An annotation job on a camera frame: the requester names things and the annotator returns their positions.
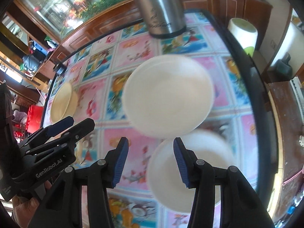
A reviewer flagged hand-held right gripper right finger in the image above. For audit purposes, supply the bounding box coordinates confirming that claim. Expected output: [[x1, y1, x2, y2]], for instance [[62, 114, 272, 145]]
[[173, 138, 277, 228]]

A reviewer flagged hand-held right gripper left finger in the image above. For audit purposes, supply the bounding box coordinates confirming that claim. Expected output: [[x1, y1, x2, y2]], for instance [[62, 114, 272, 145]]
[[36, 136, 130, 228]]

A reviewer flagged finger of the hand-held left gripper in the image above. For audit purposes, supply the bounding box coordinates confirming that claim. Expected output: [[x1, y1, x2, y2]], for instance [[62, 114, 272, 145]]
[[24, 118, 95, 157], [18, 116, 74, 150]]

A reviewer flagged cream bowl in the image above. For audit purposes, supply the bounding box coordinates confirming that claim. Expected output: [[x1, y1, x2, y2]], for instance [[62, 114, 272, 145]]
[[50, 82, 79, 124]]

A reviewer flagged white bowl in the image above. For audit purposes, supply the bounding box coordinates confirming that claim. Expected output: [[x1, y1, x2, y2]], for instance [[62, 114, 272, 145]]
[[146, 131, 238, 213], [122, 54, 215, 139]]

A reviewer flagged person's left hand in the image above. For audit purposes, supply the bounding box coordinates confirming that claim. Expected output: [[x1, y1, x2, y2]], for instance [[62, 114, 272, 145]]
[[12, 179, 53, 228]]

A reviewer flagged red paper bag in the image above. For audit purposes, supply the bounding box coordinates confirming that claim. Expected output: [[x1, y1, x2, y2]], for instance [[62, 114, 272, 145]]
[[27, 105, 44, 133]]

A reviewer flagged grey kettle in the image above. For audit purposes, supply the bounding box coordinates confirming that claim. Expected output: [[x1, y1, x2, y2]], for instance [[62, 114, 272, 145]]
[[22, 56, 38, 72]]

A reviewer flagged blue thermos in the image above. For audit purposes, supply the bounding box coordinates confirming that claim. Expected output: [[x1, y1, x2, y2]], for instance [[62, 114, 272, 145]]
[[32, 41, 47, 56]]

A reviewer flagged flower painted glass panel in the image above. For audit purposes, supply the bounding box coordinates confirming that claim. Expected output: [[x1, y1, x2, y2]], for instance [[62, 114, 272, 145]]
[[18, 0, 133, 37]]

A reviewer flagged stainless steel thermos jug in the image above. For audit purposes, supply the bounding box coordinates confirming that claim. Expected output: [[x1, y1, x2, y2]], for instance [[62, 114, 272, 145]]
[[115, 0, 188, 38]]

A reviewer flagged dark green bag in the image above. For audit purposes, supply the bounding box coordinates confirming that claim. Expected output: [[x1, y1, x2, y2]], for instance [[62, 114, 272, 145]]
[[271, 53, 293, 83]]

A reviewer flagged white plastic stool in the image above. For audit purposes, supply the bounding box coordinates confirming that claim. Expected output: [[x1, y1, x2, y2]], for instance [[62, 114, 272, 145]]
[[228, 18, 258, 56]]

